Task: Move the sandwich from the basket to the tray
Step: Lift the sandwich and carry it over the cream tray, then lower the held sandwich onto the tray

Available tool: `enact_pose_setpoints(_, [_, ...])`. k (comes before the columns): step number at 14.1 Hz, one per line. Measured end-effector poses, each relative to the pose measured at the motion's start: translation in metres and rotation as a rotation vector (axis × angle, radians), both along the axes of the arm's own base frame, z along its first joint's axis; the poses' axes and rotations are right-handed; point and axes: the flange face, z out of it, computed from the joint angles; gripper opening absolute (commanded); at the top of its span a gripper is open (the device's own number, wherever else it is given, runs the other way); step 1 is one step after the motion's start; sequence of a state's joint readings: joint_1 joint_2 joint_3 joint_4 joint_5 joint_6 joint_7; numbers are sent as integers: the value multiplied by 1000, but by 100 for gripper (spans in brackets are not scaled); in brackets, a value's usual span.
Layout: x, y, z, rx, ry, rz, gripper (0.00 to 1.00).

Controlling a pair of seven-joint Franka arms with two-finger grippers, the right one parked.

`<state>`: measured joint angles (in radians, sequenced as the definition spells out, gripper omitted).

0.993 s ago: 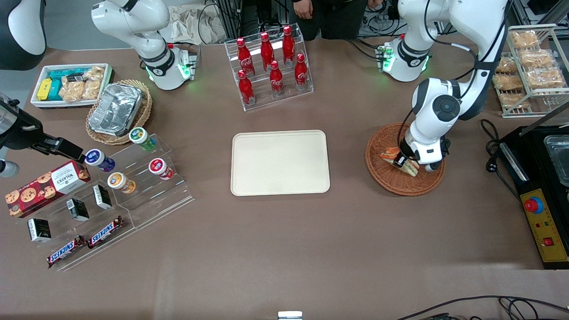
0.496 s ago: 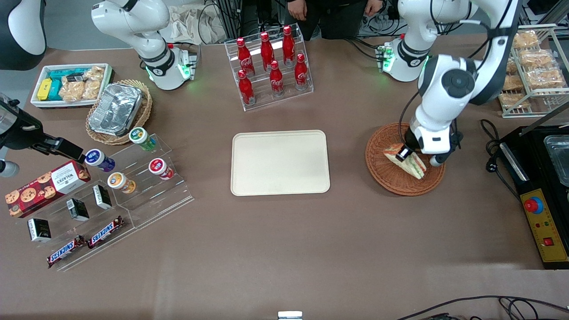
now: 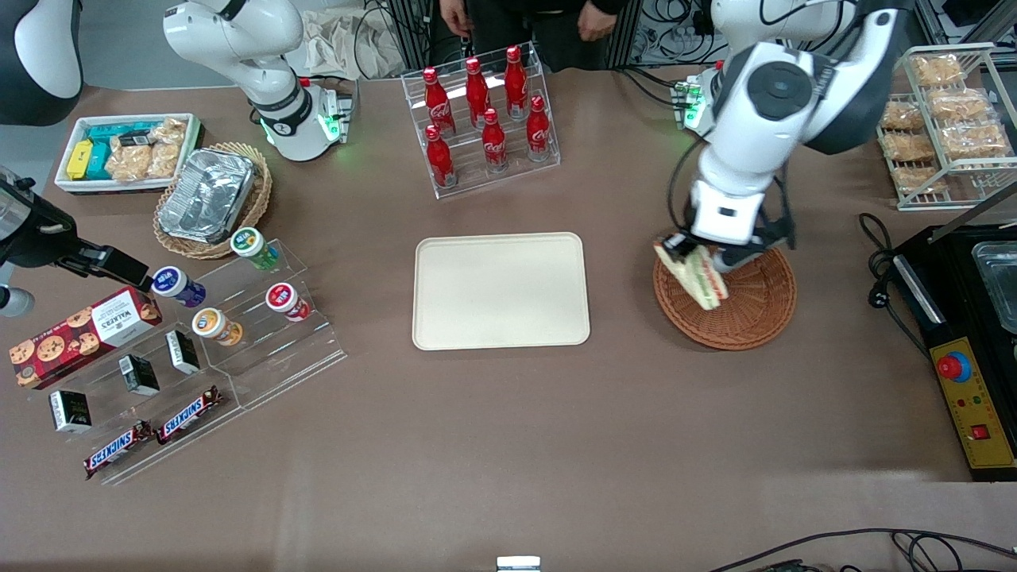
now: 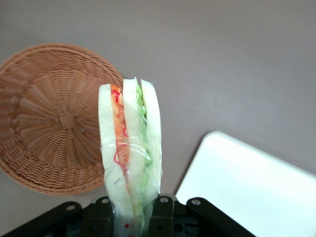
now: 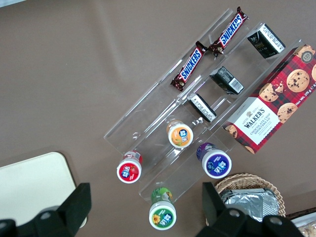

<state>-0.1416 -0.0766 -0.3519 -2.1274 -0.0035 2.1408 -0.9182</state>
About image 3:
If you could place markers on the Snickers chocolate bar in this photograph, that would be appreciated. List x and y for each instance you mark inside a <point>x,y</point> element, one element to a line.
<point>117,450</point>
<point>191,415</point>

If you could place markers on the cream rectangular plastic tray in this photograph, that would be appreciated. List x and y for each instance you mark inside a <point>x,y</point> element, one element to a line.
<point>500,294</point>

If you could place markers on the clear acrylic stepped stand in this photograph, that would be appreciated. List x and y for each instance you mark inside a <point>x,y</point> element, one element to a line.
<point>111,409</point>

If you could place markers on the beige cloth bag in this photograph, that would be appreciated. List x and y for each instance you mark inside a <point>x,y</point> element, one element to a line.
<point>334,48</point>

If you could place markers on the silver foil tray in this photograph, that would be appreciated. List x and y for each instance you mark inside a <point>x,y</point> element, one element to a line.
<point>210,195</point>

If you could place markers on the red cola bottle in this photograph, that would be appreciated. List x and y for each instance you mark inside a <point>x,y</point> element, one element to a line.
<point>493,143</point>
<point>438,103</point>
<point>538,131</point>
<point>477,94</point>
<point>439,159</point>
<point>516,83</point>

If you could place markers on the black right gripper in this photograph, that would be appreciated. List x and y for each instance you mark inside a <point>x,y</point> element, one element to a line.
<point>38,242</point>

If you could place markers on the bagged brown pastry snack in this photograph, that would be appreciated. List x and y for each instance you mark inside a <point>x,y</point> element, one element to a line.
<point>937,69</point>
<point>973,141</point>
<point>908,146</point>
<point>956,105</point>
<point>902,117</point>
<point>918,179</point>

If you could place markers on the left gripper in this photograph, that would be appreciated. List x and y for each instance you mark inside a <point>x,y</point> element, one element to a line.
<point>745,253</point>

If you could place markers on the person's left hand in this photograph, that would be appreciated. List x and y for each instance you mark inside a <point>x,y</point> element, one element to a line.
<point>600,20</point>

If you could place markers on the blue lid snack cup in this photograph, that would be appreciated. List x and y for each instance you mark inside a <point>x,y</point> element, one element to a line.
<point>176,286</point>

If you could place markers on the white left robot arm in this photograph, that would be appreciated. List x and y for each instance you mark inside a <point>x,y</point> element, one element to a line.
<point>779,87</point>

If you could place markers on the person's dark clothed torso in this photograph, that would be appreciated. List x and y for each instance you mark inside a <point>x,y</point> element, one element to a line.
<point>524,24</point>

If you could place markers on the aluminium frame post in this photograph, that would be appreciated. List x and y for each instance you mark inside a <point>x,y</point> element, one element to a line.
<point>409,32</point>

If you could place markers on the red lid snack cup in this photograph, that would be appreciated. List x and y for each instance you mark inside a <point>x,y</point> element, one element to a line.
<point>286,300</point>

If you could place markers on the round brown wicker basket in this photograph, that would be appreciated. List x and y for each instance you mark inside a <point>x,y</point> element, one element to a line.
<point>755,310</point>

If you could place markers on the clear bag of cookies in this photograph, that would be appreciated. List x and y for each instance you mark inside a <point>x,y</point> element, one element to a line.
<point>168,147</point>
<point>129,163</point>

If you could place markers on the orange lid snack cup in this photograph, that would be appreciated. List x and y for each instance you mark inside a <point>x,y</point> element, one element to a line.
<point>214,326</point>

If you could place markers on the person's right hand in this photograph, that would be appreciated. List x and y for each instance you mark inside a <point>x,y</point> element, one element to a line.
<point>457,16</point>

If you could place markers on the green lid snack cup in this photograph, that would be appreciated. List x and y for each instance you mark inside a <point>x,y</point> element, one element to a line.
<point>253,246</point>

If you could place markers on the small white device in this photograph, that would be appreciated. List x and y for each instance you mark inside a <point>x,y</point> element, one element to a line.
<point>518,565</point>

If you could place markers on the white plastic crate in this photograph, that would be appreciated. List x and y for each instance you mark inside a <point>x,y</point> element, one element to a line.
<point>67,184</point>

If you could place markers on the teal snack pack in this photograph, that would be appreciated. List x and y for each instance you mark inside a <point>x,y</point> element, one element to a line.
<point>99,163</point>
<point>119,133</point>

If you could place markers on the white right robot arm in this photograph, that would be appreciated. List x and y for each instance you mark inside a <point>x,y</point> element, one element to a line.
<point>270,95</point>

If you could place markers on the oval tan wicker basket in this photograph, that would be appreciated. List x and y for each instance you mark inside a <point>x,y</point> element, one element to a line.
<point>258,199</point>

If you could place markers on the black appliance with yellow panel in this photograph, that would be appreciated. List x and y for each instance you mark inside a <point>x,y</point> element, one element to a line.
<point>945,334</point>

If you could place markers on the triangle sandwich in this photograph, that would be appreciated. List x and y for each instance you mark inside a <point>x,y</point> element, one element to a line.
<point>699,282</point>

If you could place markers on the red cookie box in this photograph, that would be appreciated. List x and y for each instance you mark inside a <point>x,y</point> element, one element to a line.
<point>79,334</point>

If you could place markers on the clear acrylic cup stand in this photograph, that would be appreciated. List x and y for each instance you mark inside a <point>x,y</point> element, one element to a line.
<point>318,353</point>

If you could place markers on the white controller box green light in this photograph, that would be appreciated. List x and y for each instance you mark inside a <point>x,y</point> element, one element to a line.
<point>693,103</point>
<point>335,115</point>

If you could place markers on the clear acrylic bottle rack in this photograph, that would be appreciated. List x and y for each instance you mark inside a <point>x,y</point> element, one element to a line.
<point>469,179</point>

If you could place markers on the red emergency stop button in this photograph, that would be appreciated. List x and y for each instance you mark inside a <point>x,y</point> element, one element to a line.
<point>951,367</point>

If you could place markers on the steel pan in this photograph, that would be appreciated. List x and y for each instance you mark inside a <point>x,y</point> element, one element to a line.
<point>999,286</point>

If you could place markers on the small black box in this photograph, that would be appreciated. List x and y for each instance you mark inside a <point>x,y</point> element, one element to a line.
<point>183,352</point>
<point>139,375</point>
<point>70,411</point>

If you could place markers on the yellow snack pack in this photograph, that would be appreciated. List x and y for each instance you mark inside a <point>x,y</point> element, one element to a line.
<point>79,159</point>

